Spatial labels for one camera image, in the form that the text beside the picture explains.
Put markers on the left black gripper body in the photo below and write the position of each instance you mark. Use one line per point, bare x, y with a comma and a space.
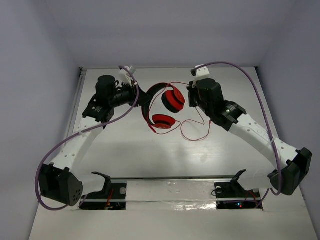
136, 94

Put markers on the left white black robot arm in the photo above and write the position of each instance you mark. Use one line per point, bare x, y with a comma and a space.
57, 180

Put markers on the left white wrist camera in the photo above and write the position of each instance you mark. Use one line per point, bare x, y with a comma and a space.
125, 74

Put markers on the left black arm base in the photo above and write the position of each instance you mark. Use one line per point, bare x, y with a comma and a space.
115, 200

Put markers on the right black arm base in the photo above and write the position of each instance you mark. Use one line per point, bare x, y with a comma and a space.
231, 196

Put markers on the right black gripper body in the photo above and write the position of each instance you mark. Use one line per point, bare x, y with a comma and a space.
194, 100

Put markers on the white foil covered block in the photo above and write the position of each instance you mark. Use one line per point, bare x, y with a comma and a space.
170, 195

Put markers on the aluminium rail at front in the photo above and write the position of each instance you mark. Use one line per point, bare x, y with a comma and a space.
214, 177

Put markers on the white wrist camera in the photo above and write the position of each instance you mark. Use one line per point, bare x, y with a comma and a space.
125, 74
200, 74

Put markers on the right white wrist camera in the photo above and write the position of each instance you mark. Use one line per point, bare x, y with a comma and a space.
200, 74

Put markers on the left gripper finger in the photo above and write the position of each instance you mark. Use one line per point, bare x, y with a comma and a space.
142, 95
143, 100

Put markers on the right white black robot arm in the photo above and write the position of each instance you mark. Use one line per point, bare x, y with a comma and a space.
291, 164

